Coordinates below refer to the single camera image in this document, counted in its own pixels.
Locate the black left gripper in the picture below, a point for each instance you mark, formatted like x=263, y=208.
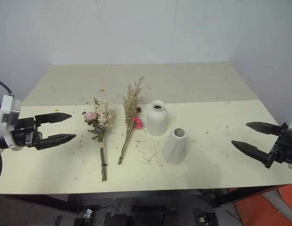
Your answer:
x=21, y=134

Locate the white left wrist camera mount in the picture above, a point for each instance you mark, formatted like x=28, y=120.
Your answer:
x=7, y=122

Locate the white round-shouldered ceramic vase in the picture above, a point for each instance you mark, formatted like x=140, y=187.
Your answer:
x=156, y=117

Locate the orange floor mat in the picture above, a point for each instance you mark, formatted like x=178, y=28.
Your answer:
x=266, y=207

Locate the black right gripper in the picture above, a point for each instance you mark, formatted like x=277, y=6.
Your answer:
x=282, y=147

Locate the black metal table frame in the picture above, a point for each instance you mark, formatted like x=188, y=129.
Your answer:
x=146, y=195

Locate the white tapered ceramic vase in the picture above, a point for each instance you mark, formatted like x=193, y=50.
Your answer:
x=174, y=146

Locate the dried bouquet with pink rose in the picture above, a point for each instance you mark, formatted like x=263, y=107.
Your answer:
x=101, y=127

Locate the dried bouquet with magenta flower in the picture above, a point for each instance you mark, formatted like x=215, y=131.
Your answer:
x=132, y=110

